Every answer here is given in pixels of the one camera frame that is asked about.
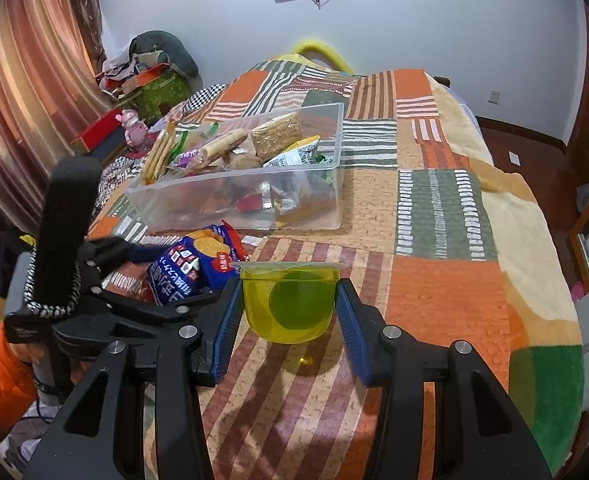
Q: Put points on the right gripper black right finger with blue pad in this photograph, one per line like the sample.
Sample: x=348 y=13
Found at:
x=480 y=434

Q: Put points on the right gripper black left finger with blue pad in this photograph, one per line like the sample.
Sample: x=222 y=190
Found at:
x=99 y=431

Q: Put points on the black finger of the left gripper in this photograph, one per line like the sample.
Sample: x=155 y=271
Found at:
x=180 y=308

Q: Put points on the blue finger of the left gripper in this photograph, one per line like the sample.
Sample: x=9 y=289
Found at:
x=116 y=250

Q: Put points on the blue red snack bag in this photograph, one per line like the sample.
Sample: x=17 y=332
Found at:
x=202 y=261

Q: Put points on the green jelly cup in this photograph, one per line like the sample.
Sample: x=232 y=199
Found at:
x=289 y=302

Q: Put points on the purple biscuit pack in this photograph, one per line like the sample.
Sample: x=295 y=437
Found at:
x=211 y=150

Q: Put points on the grey yellow fries snack bag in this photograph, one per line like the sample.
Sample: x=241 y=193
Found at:
x=302 y=152

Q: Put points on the long biscuit sleeve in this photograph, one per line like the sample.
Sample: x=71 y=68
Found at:
x=158 y=155

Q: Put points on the pink plush toy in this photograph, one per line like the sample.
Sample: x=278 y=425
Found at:
x=135 y=130

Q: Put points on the red candy wrapper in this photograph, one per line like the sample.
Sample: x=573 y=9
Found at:
x=250 y=203

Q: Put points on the red flat box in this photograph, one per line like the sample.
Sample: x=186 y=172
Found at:
x=94 y=134

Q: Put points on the clear plastic storage bin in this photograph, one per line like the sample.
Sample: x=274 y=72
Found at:
x=305 y=197

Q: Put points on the green patterned box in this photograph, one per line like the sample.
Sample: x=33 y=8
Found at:
x=156 y=98

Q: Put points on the square cracker pack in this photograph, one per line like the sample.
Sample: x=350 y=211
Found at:
x=275 y=135

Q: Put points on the striped pink orange curtain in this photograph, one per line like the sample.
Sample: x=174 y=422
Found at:
x=48 y=97

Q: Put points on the patchwork striped bed blanket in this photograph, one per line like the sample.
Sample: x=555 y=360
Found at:
x=442 y=242

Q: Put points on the grey bag on pile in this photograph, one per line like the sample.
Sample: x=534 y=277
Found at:
x=159 y=40

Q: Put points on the yellow curved headboard rail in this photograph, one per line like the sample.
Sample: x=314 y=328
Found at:
x=324 y=51

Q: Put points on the wall power socket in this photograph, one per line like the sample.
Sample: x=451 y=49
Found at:
x=494 y=97

